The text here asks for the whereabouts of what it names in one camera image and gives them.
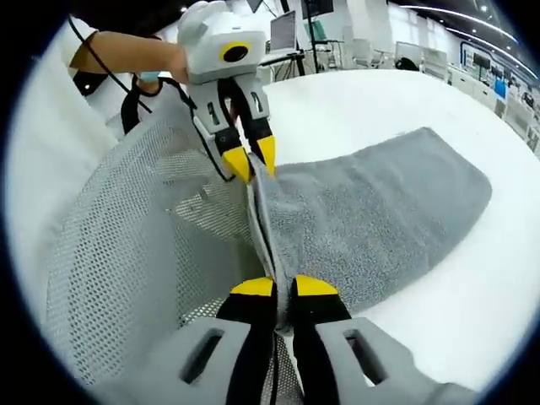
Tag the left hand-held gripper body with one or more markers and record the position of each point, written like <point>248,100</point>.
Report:
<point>206,55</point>

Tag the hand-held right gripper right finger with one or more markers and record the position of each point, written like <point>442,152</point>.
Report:
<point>314,337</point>

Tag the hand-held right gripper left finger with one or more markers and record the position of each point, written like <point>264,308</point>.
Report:
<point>249,337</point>

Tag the grey towel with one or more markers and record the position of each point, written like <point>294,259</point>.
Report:
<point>358,211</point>

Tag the white side desk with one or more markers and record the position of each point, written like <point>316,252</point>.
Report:
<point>280,57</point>

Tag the black tripod stand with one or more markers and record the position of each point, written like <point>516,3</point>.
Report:
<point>298,63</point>

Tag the white monitor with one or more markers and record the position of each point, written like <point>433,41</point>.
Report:
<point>283,31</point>

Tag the green board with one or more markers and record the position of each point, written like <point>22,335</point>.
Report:
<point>315,31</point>

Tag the black monitor on stand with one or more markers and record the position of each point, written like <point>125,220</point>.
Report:
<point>316,8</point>

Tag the white mesh chair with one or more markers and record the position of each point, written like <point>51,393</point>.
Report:
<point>126,253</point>

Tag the black backpack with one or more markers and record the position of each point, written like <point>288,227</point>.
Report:
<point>405,63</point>

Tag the person's white shirt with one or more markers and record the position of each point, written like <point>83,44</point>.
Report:
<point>50,126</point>

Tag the white office chair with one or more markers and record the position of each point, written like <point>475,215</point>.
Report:
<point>434,63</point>

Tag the blue bin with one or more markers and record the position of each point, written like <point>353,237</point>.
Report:
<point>500,88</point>

